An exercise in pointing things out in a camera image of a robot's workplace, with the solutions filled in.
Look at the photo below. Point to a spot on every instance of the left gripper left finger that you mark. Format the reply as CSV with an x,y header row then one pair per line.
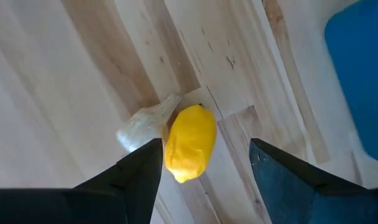
x,y
83,207

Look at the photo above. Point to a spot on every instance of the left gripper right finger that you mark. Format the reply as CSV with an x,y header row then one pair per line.
x,y
316,202

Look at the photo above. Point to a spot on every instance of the yellow lemon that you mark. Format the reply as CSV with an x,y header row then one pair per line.
x,y
190,143

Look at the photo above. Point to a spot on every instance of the white garlic bulb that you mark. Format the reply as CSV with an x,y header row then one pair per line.
x,y
142,124

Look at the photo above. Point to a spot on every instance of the teal plastic basket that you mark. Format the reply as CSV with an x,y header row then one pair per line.
x,y
363,77

